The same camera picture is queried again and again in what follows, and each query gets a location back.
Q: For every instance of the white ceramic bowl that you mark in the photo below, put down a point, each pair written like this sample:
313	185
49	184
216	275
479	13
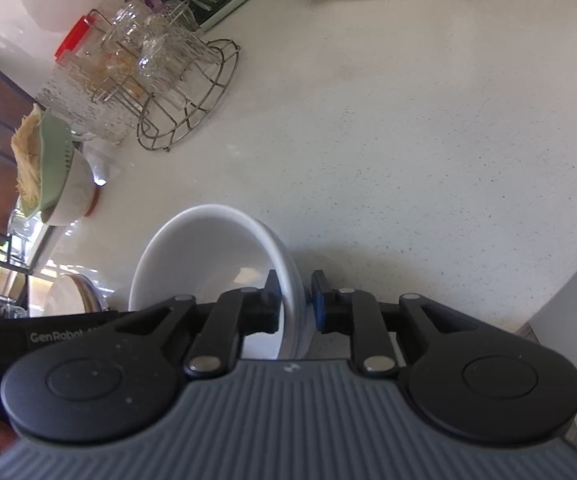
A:
203	260

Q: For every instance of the white plate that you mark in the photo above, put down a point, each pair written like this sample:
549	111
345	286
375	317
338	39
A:
68	295

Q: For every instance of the white bowl with red foot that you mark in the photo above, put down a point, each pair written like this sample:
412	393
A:
76	195

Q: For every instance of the green plastic colander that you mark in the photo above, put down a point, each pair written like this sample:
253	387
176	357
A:
56	160

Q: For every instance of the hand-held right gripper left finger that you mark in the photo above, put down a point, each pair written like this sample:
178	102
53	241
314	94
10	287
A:
268	305

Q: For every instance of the pale enoki mushroom bundle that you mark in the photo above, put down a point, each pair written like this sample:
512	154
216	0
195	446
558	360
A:
24	147

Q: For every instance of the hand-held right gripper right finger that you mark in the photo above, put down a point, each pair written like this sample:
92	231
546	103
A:
318	305

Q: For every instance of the clear drinking glass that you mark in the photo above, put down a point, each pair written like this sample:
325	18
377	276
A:
128	27
168	22
178	67

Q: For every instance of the clear jar with red lid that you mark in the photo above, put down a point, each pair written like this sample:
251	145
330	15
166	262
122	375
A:
73	100

